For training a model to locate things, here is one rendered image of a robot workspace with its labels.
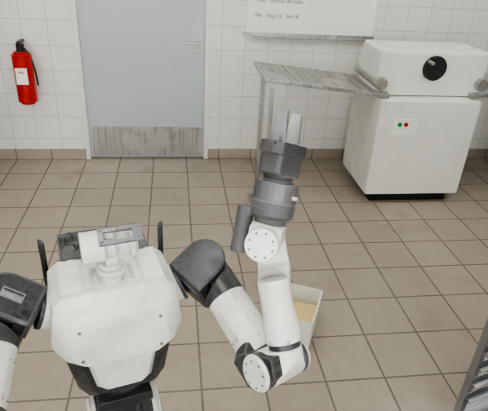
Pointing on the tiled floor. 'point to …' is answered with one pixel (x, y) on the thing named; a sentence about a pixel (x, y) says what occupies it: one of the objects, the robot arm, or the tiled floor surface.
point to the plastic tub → (306, 309)
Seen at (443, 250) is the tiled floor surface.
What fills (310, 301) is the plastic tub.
